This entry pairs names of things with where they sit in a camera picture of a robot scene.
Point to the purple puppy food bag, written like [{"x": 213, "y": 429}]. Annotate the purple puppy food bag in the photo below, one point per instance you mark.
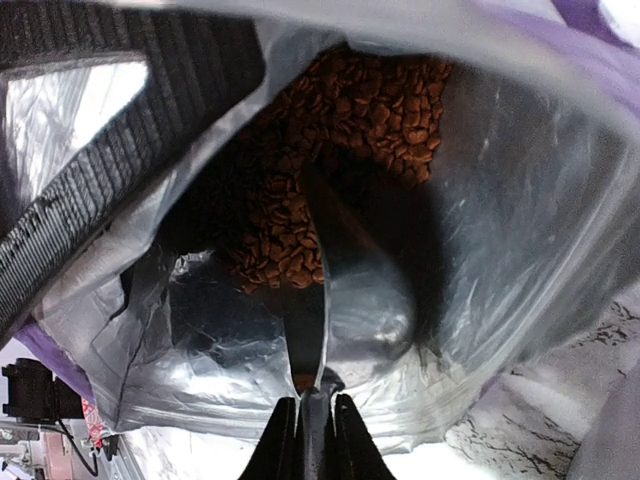
[{"x": 110, "y": 111}]

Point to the red patterned ceramic bowl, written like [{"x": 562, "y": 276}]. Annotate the red patterned ceramic bowl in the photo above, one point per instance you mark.
[{"x": 97, "y": 430}]

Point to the silver metal scoop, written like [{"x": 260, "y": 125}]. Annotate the silver metal scoop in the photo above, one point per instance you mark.
[{"x": 368, "y": 308}]

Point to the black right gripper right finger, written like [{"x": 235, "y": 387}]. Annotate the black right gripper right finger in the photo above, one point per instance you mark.
[{"x": 351, "y": 453}]

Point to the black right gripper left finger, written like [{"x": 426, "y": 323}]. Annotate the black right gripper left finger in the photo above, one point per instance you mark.
[{"x": 272, "y": 458}]

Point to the brown kibble inside bag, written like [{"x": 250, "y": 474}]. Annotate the brown kibble inside bag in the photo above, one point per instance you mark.
[{"x": 354, "y": 116}]

